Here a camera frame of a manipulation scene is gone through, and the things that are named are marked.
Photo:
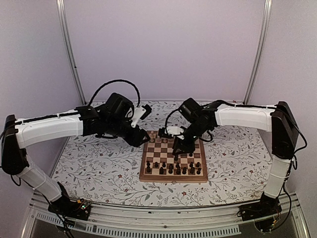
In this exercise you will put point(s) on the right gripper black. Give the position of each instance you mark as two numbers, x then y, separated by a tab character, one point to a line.
187	148

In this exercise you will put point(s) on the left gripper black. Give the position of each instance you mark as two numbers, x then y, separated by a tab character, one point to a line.
135	139

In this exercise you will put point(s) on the wooden chess board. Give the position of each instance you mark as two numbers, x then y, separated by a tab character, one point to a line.
162	152

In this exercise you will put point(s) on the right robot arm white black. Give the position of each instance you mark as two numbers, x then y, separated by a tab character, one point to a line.
276	124

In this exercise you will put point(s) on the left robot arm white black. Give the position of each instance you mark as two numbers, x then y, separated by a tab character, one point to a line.
18	134

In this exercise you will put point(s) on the row of white pieces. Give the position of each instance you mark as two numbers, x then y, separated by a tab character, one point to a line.
154	138

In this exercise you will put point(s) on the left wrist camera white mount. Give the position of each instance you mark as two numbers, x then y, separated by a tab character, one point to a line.
140	113

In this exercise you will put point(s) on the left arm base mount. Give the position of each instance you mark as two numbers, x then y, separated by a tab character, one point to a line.
79	209

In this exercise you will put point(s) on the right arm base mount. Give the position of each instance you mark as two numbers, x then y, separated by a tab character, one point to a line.
267	211

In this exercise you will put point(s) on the front aluminium rail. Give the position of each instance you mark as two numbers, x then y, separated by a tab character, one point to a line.
122	221

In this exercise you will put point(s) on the left aluminium frame post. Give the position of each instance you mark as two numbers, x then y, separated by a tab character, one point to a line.
69	50

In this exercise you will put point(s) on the aluminium frame post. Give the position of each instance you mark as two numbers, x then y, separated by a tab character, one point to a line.
69	50
259	51

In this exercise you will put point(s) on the right aluminium frame post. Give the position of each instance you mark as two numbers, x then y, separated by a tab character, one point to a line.
259	51

